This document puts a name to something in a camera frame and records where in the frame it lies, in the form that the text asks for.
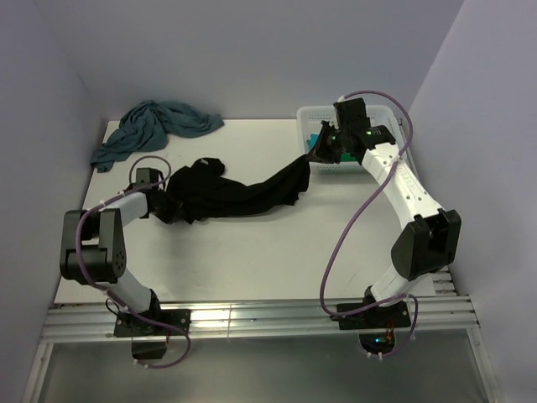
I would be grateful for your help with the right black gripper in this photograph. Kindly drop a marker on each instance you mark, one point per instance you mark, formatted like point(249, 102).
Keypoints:
point(320, 152)

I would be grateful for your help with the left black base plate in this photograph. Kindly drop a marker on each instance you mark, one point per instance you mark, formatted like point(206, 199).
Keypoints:
point(127, 326)

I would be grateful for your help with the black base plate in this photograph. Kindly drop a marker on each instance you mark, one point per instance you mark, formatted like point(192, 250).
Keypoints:
point(127, 326)
point(387, 318)

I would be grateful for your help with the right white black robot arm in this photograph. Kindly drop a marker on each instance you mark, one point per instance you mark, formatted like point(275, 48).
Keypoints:
point(429, 233)

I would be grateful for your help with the black t shirt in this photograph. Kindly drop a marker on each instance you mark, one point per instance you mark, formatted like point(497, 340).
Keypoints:
point(201, 191)

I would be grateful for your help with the aluminium rail frame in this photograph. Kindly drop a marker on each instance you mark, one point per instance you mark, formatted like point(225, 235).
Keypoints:
point(257, 330)

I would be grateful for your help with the rolled green t shirt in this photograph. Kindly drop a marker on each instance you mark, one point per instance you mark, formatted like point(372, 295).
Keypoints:
point(347, 158)

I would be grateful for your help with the rolled turquoise t shirt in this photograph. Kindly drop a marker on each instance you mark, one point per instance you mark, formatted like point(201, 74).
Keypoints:
point(312, 141)

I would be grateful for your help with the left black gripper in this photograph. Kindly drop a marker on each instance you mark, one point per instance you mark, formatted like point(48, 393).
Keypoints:
point(171, 216)

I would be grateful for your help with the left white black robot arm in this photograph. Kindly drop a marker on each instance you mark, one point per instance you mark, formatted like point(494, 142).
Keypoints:
point(93, 253)

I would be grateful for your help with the grey blue crumpled t shirt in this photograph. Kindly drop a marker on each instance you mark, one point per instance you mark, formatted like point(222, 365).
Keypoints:
point(146, 127)

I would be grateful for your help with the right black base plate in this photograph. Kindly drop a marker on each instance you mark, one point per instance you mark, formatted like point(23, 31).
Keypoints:
point(387, 318)

